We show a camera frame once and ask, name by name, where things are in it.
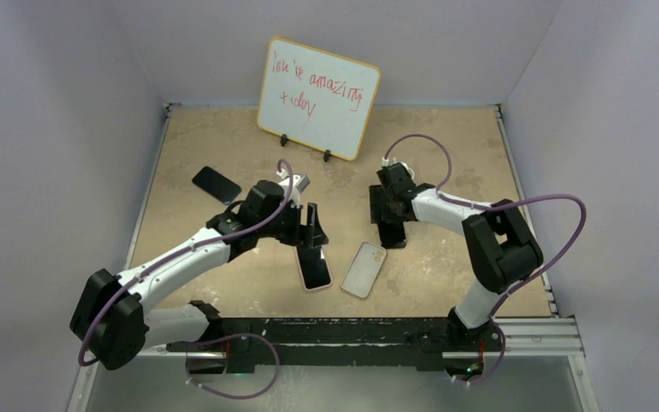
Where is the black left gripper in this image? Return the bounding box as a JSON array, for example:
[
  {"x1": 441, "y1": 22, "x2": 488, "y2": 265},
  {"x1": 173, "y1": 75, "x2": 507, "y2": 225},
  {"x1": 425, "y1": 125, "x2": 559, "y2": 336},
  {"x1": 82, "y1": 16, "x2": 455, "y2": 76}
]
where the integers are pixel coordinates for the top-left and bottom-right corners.
[{"x1": 257, "y1": 199, "x2": 326, "y2": 249}]

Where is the green phone black screen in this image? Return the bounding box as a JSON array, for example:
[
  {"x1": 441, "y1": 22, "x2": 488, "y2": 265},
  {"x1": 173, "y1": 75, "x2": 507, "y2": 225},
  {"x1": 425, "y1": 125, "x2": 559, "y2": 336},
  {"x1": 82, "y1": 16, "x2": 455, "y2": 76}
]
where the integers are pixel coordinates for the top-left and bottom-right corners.
[{"x1": 296, "y1": 244, "x2": 332, "y2": 290}]

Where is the beige phone case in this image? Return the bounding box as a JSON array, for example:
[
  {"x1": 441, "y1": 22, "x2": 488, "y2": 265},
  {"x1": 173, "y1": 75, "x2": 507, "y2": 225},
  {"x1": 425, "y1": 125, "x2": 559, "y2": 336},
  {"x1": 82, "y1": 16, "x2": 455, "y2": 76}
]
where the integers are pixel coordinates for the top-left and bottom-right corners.
[{"x1": 340, "y1": 241, "x2": 387, "y2": 299}]

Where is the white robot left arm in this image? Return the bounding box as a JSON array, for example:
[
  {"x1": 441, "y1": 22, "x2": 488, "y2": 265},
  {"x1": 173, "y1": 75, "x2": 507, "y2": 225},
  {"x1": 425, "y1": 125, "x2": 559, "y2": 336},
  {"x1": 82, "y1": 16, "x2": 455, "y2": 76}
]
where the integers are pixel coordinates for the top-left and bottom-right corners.
[{"x1": 70, "y1": 174, "x2": 329, "y2": 370}]

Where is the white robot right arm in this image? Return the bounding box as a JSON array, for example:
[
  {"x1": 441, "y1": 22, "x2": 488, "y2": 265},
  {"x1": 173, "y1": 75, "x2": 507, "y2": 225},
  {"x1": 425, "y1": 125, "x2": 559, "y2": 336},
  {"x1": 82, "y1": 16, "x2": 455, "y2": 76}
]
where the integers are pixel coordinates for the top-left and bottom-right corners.
[{"x1": 369, "y1": 160, "x2": 543, "y2": 349}]

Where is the yellow framed whiteboard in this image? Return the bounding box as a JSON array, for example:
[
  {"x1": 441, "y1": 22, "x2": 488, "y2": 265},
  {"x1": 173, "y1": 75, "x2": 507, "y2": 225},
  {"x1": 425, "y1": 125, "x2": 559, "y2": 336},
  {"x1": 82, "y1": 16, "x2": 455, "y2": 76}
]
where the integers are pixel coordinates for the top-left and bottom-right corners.
[{"x1": 257, "y1": 37, "x2": 381, "y2": 161}]

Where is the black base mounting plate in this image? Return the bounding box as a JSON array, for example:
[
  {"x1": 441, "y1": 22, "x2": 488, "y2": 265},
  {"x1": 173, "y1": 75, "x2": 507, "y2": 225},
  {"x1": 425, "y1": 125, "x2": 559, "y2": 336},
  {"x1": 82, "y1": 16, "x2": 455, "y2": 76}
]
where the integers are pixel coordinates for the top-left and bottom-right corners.
[{"x1": 166, "y1": 317, "x2": 502, "y2": 374}]

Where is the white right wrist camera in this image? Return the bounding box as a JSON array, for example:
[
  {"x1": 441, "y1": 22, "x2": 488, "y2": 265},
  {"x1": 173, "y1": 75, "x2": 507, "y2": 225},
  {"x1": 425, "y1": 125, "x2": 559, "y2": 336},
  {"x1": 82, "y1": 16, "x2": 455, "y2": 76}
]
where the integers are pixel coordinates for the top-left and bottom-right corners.
[{"x1": 381, "y1": 159, "x2": 416, "y2": 180}]

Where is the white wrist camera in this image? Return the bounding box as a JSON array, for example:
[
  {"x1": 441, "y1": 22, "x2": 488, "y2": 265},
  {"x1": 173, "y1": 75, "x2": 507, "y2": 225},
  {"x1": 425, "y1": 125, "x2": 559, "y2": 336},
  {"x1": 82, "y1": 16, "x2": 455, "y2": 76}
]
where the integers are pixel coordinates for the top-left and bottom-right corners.
[
  {"x1": 381, "y1": 159, "x2": 416, "y2": 180},
  {"x1": 276, "y1": 170, "x2": 310, "y2": 203}
]

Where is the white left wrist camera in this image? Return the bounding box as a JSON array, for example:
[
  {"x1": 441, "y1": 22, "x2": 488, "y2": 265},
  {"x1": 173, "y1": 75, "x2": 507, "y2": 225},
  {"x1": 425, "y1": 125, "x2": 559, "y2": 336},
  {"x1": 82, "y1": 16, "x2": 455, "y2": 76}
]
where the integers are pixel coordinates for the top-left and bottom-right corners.
[{"x1": 276, "y1": 170, "x2": 310, "y2": 203}]

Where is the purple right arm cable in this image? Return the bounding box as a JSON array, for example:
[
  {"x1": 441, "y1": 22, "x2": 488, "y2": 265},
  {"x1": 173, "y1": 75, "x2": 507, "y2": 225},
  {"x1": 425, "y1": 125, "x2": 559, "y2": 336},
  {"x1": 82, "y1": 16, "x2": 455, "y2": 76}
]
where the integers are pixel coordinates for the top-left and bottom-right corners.
[{"x1": 382, "y1": 134, "x2": 588, "y2": 319}]

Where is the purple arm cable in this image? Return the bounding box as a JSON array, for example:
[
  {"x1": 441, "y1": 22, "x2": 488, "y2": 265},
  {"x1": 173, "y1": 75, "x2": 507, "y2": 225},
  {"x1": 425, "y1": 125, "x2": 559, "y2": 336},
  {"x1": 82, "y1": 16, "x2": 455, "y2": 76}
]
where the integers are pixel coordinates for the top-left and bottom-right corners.
[
  {"x1": 77, "y1": 158, "x2": 297, "y2": 368},
  {"x1": 382, "y1": 134, "x2": 588, "y2": 319}
]

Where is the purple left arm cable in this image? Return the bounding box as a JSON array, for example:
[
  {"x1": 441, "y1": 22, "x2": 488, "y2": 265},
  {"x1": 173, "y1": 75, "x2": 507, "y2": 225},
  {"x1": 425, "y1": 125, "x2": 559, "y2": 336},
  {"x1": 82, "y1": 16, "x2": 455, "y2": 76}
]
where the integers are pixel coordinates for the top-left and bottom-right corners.
[{"x1": 77, "y1": 158, "x2": 297, "y2": 368}]

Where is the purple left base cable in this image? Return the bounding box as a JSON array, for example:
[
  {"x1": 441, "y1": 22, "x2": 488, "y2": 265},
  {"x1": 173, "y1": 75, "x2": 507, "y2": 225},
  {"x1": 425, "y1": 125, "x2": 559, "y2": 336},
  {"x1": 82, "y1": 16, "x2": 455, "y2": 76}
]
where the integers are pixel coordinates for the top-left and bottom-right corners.
[{"x1": 184, "y1": 330, "x2": 281, "y2": 400}]

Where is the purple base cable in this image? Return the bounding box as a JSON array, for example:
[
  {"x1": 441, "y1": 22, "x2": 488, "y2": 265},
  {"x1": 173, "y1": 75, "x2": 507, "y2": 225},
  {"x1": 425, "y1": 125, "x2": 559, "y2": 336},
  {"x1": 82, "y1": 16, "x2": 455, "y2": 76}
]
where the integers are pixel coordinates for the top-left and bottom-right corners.
[
  {"x1": 450, "y1": 321, "x2": 507, "y2": 388},
  {"x1": 184, "y1": 330, "x2": 281, "y2": 400}
]

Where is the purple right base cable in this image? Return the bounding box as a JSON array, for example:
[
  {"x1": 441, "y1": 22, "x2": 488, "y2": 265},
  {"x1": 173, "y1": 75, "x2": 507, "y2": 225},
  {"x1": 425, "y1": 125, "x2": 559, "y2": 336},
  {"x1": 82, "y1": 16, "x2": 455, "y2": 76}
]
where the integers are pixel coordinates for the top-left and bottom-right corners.
[{"x1": 450, "y1": 321, "x2": 507, "y2": 388}]

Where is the aluminium frame rail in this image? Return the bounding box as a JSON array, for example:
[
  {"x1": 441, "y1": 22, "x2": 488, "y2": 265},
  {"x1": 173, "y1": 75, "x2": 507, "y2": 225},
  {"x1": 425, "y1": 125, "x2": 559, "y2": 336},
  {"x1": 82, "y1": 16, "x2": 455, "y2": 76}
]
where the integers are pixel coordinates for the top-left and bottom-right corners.
[{"x1": 134, "y1": 318, "x2": 583, "y2": 358}]

